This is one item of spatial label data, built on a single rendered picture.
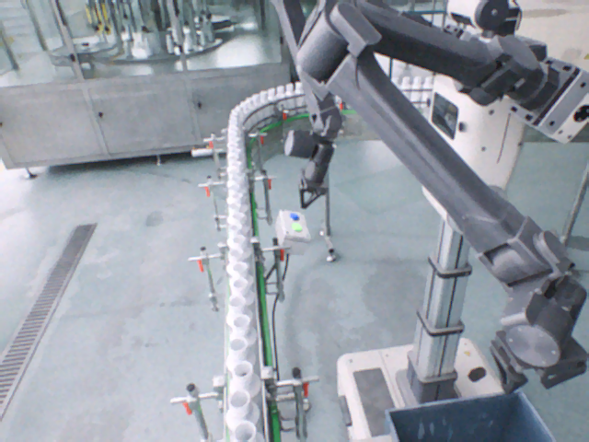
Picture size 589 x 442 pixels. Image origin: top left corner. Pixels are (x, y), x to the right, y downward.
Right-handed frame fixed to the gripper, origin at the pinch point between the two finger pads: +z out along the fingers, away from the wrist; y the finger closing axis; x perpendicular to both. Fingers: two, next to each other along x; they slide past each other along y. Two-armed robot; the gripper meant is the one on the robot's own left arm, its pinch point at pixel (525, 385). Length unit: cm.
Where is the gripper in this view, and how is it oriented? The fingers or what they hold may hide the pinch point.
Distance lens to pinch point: 78.1
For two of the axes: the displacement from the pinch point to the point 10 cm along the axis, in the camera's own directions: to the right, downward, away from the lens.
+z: 0.5, 8.5, 5.3
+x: -1.4, -5.2, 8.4
